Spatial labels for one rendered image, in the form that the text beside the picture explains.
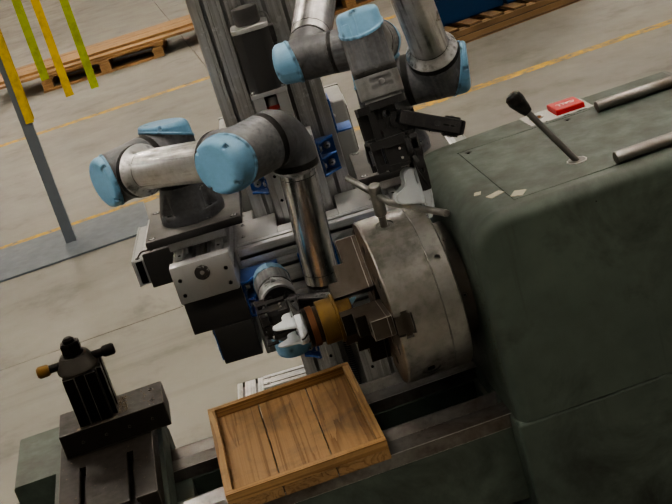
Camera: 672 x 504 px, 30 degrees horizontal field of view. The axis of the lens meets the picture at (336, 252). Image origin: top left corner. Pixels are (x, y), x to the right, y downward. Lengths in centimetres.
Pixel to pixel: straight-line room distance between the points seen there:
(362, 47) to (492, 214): 35
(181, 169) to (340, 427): 61
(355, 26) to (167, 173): 68
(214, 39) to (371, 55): 96
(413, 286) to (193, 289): 72
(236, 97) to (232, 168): 61
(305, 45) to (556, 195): 50
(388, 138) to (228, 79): 97
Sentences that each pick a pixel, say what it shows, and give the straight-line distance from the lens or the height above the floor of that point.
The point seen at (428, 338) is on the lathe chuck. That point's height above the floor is 105.
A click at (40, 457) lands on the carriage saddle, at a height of 92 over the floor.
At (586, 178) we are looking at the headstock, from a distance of 217.
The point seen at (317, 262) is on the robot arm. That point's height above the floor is 109.
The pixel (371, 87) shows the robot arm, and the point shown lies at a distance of 206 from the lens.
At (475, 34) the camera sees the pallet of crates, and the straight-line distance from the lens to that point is 910.
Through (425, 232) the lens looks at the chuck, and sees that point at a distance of 223.
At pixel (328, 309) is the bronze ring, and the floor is 111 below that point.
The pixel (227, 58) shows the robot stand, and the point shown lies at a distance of 296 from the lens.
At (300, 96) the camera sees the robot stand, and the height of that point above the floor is 133.
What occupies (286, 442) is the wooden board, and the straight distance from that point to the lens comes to 238.
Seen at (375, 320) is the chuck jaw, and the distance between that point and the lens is 220.
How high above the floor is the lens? 199
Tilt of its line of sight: 20 degrees down
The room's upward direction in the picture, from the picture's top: 17 degrees counter-clockwise
